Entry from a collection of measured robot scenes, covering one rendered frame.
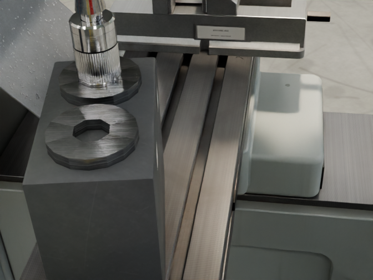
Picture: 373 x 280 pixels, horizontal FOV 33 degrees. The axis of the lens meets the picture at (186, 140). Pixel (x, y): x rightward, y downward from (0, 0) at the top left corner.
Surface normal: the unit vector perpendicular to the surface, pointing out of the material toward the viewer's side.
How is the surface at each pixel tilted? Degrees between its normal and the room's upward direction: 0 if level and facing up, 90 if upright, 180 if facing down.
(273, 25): 90
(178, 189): 0
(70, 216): 90
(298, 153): 0
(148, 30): 90
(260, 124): 0
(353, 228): 90
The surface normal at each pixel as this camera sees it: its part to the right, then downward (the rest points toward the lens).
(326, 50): -0.04, -0.79
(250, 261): -0.15, 0.61
